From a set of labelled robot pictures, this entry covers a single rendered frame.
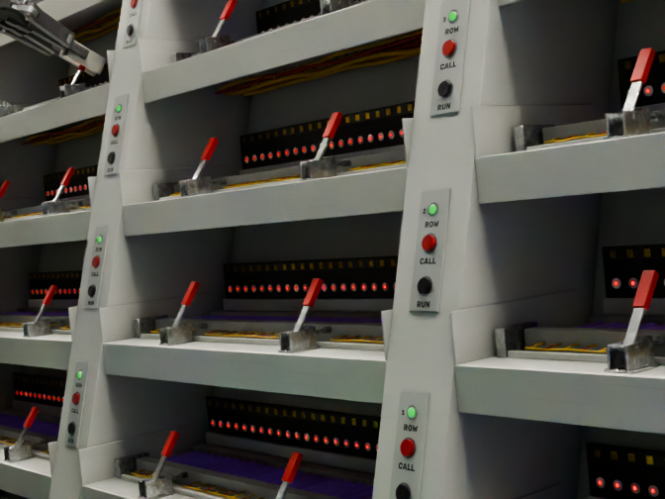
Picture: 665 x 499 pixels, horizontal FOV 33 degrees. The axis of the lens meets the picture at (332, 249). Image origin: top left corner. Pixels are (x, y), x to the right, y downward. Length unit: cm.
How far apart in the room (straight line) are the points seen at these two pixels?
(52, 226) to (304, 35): 65
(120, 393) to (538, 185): 81
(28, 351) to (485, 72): 100
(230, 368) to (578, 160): 54
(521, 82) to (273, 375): 43
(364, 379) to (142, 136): 66
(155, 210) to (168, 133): 18
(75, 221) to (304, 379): 65
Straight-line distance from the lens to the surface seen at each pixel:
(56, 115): 193
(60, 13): 203
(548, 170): 103
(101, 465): 164
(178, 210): 151
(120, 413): 165
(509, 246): 111
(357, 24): 129
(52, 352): 177
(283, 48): 140
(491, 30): 113
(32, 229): 192
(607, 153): 99
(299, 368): 124
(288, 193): 131
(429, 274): 109
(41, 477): 175
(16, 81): 237
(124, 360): 157
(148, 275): 166
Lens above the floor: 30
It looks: 8 degrees up
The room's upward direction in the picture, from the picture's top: 7 degrees clockwise
